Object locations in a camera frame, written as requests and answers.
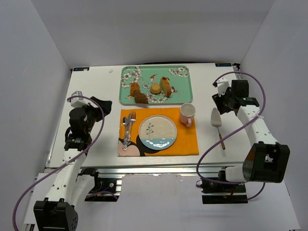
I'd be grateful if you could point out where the sliced bread loaf piece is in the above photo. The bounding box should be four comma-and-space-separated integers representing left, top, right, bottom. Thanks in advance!
160, 77, 172, 97

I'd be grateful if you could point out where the dark brown chocolate pastry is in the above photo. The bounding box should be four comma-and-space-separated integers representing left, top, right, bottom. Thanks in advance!
134, 90, 149, 104

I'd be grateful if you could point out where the right blue table label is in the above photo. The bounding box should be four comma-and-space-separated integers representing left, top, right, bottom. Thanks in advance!
215, 63, 232, 67

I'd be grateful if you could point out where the golden croissant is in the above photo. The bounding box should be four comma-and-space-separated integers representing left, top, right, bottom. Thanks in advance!
130, 82, 140, 97

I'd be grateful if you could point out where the silver spoon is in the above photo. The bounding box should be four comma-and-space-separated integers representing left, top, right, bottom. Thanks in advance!
122, 116, 128, 151

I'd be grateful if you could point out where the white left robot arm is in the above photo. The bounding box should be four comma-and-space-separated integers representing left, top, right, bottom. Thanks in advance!
33, 96, 112, 231

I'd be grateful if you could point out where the blue white ceramic plate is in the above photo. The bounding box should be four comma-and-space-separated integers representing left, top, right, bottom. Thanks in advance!
138, 115, 177, 151

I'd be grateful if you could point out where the round yellow muffin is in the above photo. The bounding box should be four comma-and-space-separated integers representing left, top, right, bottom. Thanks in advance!
150, 83, 161, 94

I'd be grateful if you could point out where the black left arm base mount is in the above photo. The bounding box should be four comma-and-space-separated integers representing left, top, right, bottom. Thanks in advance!
78, 168, 122, 202

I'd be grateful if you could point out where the left blue table label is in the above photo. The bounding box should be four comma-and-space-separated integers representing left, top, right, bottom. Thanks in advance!
73, 67, 90, 72

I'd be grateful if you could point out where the silver fork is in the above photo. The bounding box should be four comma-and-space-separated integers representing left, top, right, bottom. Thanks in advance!
128, 111, 136, 141

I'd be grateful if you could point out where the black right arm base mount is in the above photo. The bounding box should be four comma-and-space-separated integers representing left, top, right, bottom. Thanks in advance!
196, 180, 248, 205

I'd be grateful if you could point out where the metal cake server wooden handle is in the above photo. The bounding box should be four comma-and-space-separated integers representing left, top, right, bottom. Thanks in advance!
210, 108, 222, 140

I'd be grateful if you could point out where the blue table label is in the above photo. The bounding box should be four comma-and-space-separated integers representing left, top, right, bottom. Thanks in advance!
73, 67, 90, 72
215, 63, 232, 67

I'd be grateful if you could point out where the pink ceramic mug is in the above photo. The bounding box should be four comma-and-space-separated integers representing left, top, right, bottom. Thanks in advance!
180, 103, 196, 127

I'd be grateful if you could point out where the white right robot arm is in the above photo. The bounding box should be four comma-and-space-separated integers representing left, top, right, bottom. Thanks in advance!
212, 78, 290, 183

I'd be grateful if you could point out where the orange cartoon placemat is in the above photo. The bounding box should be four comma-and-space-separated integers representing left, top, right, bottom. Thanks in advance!
117, 107, 199, 157

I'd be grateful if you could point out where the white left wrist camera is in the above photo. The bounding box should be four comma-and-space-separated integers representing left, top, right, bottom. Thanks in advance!
67, 90, 89, 108

